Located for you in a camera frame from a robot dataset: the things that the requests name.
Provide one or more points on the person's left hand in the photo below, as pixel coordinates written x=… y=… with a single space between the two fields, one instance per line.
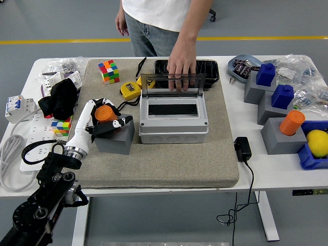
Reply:
x=182 y=64

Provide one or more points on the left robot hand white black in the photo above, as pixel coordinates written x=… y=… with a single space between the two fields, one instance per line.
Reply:
x=82 y=128

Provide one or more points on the person's right hand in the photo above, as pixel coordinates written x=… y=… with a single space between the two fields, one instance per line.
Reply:
x=121 y=25

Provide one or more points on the orange cylinder battery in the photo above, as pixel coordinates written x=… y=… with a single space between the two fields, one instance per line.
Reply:
x=105 y=114
x=292 y=123

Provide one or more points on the smoky clear box lid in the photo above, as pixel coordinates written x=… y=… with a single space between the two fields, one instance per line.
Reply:
x=159 y=87

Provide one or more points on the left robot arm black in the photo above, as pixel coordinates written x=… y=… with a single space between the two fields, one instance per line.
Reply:
x=51 y=176

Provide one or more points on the person's left forearm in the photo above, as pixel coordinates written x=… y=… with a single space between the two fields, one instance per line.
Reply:
x=192 y=30

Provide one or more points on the person's right forearm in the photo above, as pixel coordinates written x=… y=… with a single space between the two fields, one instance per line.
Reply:
x=121 y=9

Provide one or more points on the grey plastic junction box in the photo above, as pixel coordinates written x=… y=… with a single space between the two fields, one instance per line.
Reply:
x=174 y=130

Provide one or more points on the colourful puzzle cube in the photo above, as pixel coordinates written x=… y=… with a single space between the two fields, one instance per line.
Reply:
x=61 y=128
x=109 y=71

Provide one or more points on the black plastic tray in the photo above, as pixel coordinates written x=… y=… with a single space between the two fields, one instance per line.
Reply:
x=207 y=69

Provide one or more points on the black cloth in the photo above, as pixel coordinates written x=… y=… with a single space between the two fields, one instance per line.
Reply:
x=61 y=97

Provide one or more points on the person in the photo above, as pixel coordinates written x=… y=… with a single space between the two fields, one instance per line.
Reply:
x=159 y=12

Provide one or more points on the grey cube holder round hole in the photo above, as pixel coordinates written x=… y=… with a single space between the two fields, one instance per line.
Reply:
x=118 y=146

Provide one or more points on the white power strip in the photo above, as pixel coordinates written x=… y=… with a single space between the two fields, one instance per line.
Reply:
x=38 y=133

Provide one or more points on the blue-grey bowl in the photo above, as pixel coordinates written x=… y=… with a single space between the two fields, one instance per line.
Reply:
x=232 y=70

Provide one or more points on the small metal clip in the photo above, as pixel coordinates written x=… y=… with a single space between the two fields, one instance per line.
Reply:
x=232 y=81

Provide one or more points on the purple black packet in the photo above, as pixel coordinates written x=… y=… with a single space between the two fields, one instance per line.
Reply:
x=247 y=71
x=239 y=66

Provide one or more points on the clear bag of screws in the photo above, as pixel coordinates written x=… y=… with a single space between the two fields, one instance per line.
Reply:
x=66 y=65

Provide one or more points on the white circuit breaker blue switches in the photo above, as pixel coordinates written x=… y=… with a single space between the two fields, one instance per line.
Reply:
x=18 y=107

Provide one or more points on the grey-brown mat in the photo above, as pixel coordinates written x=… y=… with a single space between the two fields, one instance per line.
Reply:
x=153 y=166

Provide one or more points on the blue block with knob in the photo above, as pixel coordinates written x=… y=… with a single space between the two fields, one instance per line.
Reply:
x=282 y=98
x=266 y=75

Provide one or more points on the white table leg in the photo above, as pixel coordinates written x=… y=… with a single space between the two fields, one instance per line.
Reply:
x=80 y=220
x=267 y=217

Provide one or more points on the black power adapter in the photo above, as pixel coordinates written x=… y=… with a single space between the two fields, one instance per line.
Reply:
x=242 y=148

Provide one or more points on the clear bag of small parts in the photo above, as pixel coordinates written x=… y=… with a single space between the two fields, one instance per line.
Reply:
x=294 y=68
x=312 y=96

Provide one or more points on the yellow lemon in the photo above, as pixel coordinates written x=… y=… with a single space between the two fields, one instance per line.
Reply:
x=319 y=143

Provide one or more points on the blue plastic bin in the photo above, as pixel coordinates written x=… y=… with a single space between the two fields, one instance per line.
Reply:
x=310 y=160

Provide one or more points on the black table control panel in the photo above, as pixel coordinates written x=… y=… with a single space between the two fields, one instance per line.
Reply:
x=307 y=192

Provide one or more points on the white switch in package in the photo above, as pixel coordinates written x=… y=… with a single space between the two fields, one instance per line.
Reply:
x=73 y=79

